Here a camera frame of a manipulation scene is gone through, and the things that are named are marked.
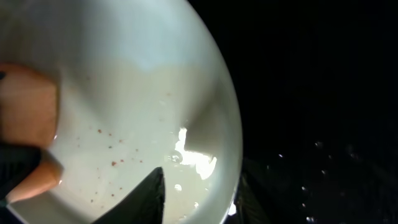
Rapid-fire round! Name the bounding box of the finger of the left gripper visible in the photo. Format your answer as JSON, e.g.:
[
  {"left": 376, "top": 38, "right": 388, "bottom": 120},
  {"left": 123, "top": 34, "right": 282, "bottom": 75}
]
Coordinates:
[{"left": 1, "top": 142, "right": 41, "bottom": 199}]

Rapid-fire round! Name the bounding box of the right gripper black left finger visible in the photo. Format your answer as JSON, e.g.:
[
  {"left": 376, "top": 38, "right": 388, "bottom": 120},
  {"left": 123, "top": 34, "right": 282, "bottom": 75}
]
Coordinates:
[{"left": 93, "top": 167, "right": 165, "bottom": 224}]

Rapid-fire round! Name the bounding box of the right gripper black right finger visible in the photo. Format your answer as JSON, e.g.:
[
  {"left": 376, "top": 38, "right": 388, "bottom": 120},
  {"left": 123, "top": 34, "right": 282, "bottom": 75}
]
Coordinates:
[{"left": 229, "top": 159, "right": 271, "bottom": 224}]

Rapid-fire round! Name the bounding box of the yellow green sponge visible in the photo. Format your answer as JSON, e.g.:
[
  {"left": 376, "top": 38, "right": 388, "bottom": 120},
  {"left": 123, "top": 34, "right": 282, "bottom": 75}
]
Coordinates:
[{"left": 1, "top": 63, "right": 62, "bottom": 206}]

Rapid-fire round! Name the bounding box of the mint green plate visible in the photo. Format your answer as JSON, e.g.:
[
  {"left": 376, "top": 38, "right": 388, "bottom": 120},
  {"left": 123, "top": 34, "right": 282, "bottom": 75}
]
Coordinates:
[{"left": 1, "top": 0, "right": 243, "bottom": 223}]

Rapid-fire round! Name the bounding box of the round black tray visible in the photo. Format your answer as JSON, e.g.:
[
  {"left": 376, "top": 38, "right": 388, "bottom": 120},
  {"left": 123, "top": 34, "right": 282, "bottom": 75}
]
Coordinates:
[{"left": 192, "top": 0, "right": 397, "bottom": 223}]

